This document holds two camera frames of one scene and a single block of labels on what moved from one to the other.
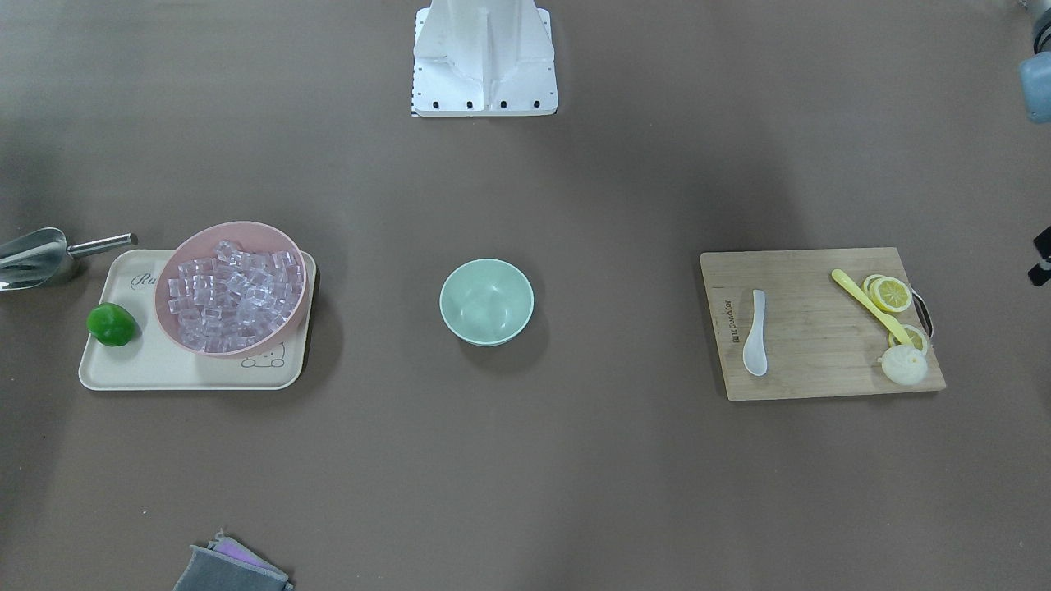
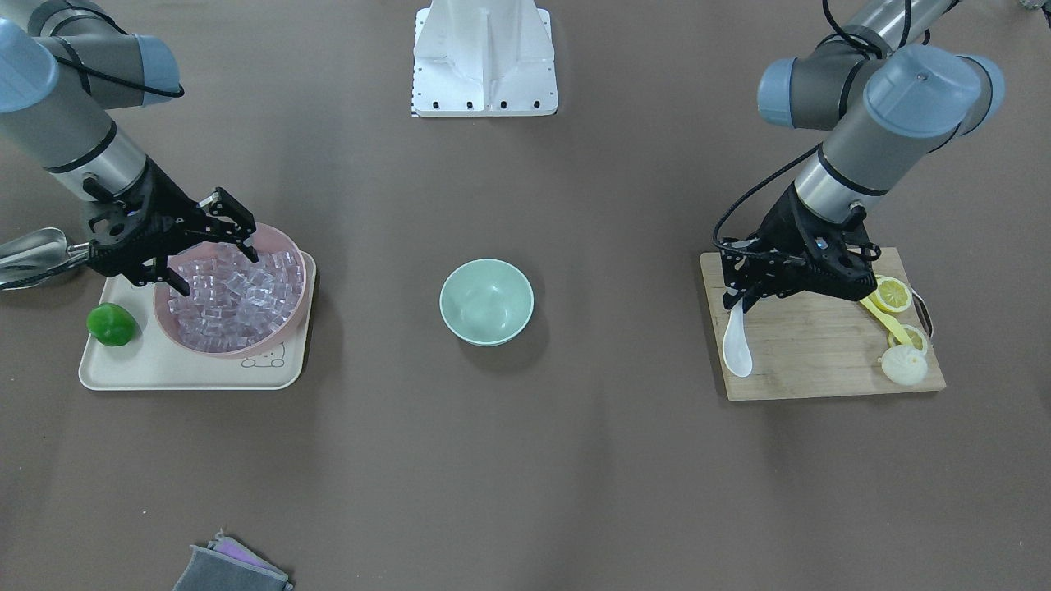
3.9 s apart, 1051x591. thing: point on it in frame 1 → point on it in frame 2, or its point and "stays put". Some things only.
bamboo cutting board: x=819 y=340 stays put
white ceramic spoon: x=754 y=355 → x=736 y=349
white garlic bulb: x=904 y=364 stays put
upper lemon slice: x=889 y=293 stays put
